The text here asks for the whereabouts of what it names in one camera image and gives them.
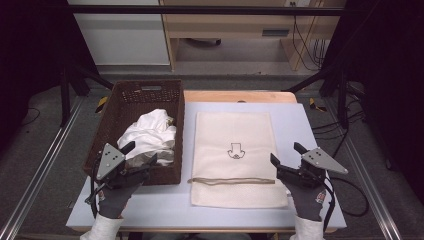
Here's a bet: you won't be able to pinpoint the yellow black tape piece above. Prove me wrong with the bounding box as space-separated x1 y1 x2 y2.
308 97 328 113
94 96 110 114

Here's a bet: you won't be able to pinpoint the black floor cables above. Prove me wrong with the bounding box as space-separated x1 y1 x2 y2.
311 86 367 160

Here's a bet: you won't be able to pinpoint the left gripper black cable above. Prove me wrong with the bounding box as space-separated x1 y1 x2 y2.
84 156 102 218

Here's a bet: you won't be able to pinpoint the metal floor rail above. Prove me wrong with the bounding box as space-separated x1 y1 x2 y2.
324 99 405 240
0 96 84 240

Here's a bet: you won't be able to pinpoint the white cabinet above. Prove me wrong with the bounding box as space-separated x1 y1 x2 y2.
68 0 171 66

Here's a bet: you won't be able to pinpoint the black hanging cables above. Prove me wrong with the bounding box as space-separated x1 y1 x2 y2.
291 2 327 72

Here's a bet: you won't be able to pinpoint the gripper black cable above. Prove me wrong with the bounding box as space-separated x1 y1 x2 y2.
322 175 370 232
84 156 102 218

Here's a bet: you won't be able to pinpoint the brown wicker basket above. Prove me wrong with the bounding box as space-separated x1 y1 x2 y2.
82 78 186 187

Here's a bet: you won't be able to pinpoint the dark curtain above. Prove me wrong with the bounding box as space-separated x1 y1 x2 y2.
324 0 424 196
0 0 99 149

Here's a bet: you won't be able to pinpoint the person's right hand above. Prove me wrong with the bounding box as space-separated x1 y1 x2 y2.
286 181 330 223

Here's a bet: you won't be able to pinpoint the light wooden desk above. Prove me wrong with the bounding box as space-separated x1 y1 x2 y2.
159 0 348 72

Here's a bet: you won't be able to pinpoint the cream mesh laundry bag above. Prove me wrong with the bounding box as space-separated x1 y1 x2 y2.
187 111 289 209

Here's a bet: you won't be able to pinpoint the black metal stand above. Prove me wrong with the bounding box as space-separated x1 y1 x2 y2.
286 63 352 130
59 63 114 128

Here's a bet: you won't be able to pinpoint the person's left hand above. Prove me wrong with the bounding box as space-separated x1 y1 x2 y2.
97 180 145 220

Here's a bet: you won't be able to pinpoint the black floor cable loop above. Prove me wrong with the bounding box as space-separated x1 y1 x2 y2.
20 107 41 127

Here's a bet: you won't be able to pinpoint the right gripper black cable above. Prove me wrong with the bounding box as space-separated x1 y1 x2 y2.
322 175 370 232

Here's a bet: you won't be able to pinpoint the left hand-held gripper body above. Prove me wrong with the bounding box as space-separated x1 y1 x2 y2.
95 143 150 190

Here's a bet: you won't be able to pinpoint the black horizontal bar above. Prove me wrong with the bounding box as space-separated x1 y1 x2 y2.
66 4 348 16

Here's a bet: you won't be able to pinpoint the white garment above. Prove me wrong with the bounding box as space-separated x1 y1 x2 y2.
116 108 178 168

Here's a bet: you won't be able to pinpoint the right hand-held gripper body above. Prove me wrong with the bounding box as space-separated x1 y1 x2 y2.
279 147 349 190

